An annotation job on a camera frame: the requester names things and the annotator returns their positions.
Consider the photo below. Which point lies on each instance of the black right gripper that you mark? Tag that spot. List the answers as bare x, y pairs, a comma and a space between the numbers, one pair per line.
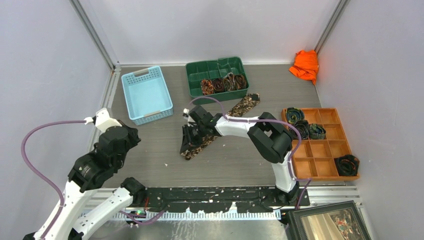
188, 140

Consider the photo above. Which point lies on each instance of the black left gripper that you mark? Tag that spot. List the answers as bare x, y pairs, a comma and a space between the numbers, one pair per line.
135, 138

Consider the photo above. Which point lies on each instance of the brown floral tie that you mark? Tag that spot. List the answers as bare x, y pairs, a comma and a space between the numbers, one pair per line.
246, 104

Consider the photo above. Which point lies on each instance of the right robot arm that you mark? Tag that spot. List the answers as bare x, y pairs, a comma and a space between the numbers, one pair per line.
269, 136

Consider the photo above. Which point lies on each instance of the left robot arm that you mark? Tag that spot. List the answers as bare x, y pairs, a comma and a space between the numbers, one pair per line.
86, 177

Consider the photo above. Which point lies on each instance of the multicolour rolled tie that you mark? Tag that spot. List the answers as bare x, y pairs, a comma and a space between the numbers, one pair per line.
207, 87

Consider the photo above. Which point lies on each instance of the light blue plastic basket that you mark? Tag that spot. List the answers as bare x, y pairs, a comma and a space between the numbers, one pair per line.
147, 95

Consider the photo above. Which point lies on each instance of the dark red rolled tie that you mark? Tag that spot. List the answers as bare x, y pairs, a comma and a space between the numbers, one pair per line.
218, 85

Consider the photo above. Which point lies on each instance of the green divided plastic bin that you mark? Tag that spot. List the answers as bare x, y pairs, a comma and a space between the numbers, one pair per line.
212, 69

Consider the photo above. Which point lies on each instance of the orange grey rolled tie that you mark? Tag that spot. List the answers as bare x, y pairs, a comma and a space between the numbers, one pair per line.
229, 82

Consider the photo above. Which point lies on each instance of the brown rolled tie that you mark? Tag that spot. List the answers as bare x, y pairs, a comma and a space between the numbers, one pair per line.
240, 82

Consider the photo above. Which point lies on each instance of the blue green rolled tie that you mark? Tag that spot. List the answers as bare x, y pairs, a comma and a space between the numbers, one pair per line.
294, 115

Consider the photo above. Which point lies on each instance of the dark grey rolled tie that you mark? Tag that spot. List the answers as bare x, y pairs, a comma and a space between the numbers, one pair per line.
302, 127

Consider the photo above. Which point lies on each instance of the orange wooden divided tray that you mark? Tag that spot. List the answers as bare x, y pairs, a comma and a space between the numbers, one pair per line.
314, 159

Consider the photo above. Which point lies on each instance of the dark teal rolled tie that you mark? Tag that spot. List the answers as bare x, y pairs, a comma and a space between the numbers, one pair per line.
316, 131

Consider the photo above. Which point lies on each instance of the orange cloth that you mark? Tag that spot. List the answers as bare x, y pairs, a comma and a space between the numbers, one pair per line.
305, 66

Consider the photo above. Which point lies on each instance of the black rolled tie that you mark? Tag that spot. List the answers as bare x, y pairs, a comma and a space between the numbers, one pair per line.
347, 165

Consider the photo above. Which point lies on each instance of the framed picture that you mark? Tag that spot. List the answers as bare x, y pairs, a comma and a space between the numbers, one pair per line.
335, 221

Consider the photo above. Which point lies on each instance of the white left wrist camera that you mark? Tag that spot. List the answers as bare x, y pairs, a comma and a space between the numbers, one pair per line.
103, 120

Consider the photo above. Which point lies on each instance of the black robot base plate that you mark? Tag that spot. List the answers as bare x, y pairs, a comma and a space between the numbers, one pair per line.
210, 200

